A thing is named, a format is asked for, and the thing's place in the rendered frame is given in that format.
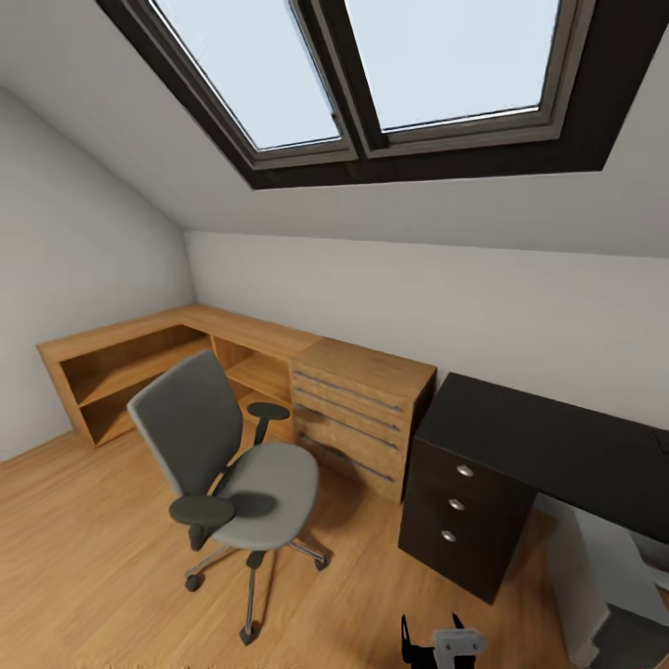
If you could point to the swivel chair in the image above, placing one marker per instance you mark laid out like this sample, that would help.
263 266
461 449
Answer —
191 420

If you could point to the bookcase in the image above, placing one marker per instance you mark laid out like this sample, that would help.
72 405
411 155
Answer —
197 321
255 355
97 373

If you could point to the cabinet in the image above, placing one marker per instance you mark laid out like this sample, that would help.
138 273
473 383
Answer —
356 410
461 520

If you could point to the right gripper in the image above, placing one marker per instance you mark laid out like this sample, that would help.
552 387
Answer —
423 658

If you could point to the desktop computer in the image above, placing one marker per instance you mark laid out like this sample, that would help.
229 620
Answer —
612 614

